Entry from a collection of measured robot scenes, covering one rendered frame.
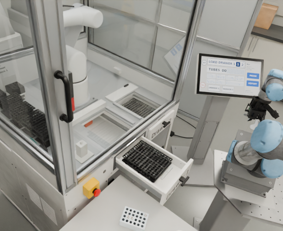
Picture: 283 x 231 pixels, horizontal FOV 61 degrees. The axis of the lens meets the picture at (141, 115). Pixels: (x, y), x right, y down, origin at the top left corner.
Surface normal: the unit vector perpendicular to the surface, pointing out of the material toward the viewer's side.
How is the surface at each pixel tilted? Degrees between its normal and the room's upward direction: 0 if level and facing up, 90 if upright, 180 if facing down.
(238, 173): 45
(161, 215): 0
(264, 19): 90
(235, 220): 90
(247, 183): 90
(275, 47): 90
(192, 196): 1
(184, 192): 0
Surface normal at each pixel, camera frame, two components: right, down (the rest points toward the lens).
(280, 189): 0.11, -0.78
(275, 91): -0.37, 0.48
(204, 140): 0.02, 0.62
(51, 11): 0.79, 0.45
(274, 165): -0.04, -0.11
